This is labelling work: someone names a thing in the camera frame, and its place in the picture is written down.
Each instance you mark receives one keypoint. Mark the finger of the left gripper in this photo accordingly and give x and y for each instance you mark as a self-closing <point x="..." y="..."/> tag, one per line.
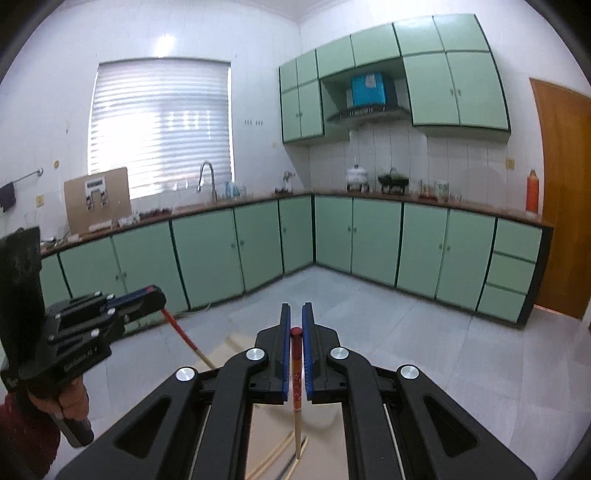
<point x="137" y="304"/>

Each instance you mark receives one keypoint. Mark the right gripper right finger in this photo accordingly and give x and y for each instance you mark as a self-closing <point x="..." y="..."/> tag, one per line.
<point x="399" y="424"/>

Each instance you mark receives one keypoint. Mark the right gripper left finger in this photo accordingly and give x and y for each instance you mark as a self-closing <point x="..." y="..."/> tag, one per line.
<point x="194" y="425"/>

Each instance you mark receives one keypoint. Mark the bamboo chopstick red handle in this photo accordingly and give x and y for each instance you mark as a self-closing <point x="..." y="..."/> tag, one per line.
<point x="176" y="327"/>

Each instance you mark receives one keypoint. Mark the bamboo chopstick plain tip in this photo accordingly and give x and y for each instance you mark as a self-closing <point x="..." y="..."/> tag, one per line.
<point x="270" y="458"/>

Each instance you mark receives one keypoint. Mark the bamboo chopstick red pattern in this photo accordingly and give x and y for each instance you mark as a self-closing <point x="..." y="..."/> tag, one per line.
<point x="296" y="350"/>

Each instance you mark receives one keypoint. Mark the bamboo chopstick red end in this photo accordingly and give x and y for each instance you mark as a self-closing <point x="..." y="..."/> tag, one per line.
<point x="294" y="462"/>

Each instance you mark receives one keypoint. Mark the red sleeved left forearm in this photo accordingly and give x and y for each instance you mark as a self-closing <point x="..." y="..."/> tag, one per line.
<point x="29" y="439"/>

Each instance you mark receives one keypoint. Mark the green lower kitchen cabinets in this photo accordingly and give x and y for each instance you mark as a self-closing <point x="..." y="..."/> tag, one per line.
<point x="487" y="263"/>

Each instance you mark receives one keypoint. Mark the person left hand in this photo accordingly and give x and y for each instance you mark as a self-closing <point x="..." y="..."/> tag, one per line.
<point x="71" y="403"/>

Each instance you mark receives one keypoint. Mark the cardboard box with scale picture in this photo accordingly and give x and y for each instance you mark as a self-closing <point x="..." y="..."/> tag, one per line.
<point x="95" y="199"/>

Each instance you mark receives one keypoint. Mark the white window blinds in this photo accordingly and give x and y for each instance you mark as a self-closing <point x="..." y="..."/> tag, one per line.
<point x="167" y="120"/>

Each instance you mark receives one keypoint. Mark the jars on counter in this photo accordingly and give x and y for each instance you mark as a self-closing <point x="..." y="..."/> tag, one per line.
<point x="440" y="191"/>

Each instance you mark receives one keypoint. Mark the black wok on stove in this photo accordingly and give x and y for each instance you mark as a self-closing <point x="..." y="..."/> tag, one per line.
<point x="394" y="182"/>

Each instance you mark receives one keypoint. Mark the orange thermos bottle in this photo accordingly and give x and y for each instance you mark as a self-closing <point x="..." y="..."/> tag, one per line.
<point x="532" y="192"/>

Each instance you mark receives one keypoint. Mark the black range hood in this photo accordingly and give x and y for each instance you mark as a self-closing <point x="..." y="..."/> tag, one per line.
<point x="354" y="118"/>

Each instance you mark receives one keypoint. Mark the blue box above hood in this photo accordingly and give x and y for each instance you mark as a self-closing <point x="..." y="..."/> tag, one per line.
<point x="368" y="89"/>

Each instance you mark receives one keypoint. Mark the wooden door near counter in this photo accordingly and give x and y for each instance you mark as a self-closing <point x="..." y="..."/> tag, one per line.
<point x="564" y="117"/>

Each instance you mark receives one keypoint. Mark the green upper wall cabinets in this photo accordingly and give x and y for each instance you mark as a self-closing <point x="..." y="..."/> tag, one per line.
<point x="441" y="68"/>

